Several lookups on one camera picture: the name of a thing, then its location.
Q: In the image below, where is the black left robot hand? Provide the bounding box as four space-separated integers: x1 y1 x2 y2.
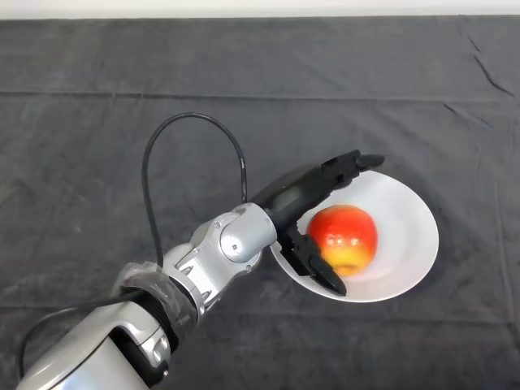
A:
248 149 386 297

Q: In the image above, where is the red yellow apple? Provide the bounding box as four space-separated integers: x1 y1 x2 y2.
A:
306 205 379 278

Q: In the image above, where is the white round plate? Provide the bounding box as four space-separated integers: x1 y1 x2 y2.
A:
270 168 440 303

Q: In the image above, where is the black table cloth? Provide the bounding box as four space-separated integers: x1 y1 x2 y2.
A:
0 15 520 390

